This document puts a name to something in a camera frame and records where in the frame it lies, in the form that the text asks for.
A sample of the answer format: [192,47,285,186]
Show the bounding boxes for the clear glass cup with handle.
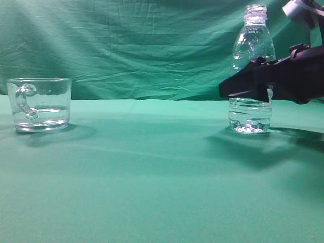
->
[7,77,72,133]

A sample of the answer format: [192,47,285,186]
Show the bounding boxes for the green backdrop cloth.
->
[0,0,324,103]

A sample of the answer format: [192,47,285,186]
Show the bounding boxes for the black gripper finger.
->
[218,57,273,102]

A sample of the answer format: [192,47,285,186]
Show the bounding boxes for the clear plastic water bottle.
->
[228,3,275,134]

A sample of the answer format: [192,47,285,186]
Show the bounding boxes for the green table cloth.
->
[1,95,323,242]

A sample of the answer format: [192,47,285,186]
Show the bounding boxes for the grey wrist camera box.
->
[282,0,323,30]

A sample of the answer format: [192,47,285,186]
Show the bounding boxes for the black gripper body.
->
[268,43,324,105]

